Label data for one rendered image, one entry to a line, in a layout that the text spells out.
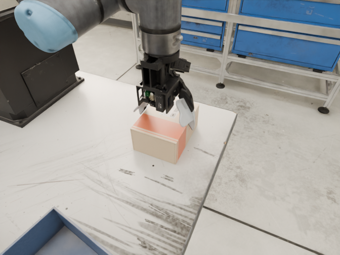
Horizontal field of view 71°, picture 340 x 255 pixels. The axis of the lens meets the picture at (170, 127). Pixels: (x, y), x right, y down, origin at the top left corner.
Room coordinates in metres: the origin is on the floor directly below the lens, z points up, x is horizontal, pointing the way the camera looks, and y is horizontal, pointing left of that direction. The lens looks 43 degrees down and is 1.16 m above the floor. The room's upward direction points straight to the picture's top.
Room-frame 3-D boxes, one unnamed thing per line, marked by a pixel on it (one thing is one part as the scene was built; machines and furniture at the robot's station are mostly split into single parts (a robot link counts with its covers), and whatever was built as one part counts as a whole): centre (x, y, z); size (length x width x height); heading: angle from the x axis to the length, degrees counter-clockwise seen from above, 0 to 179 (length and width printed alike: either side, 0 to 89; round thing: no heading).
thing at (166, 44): (0.44, 0.01, 0.98); 0.08 x 0.08 x 0.05
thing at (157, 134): (0.46, 0.01, 0.74); 0.16 x 0.12 x 0.07; 156
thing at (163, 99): (0.44, 0.02, 0.90); 0.09 x 0.08 x 0.12; 155
